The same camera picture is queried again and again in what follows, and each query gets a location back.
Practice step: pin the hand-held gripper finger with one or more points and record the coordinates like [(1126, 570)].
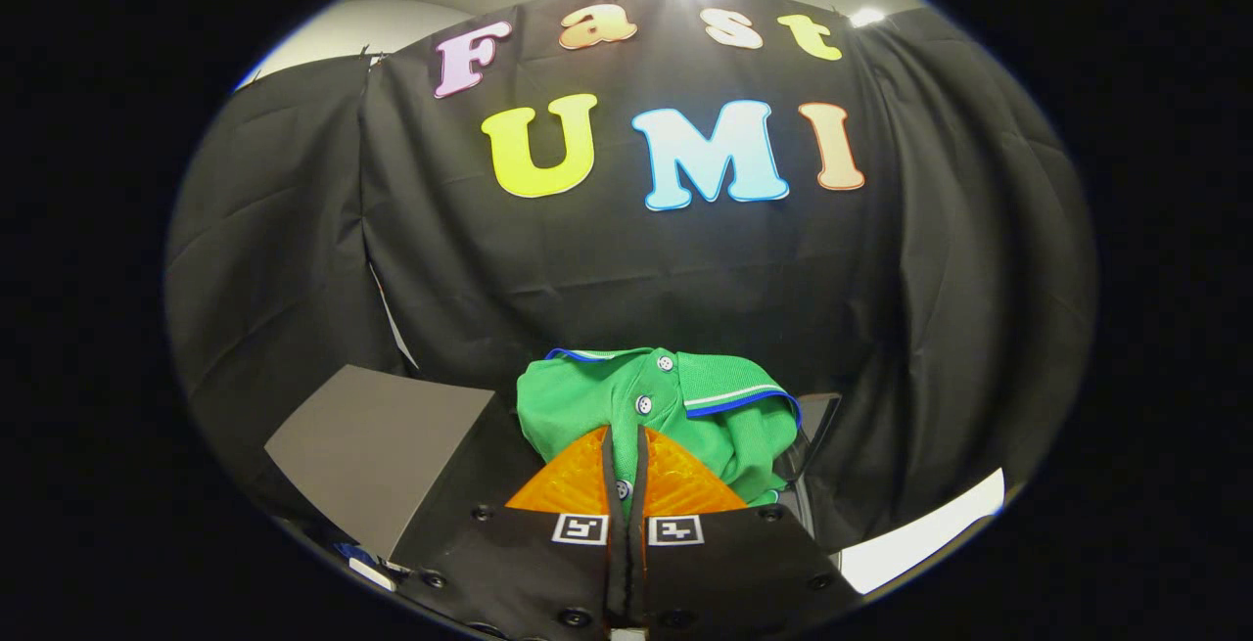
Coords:
[(638, 563), (615, 563)]

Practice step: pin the green polo shirt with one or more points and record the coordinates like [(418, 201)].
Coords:
[(587, 406)]

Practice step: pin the dark grey cabinet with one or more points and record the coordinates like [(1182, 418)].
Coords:
[(382, 435)]

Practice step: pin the black backdrop cloth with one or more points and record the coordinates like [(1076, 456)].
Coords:
[(636, 279)]

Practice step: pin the ceiling light panel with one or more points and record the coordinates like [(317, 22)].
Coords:
[(867, 17)]

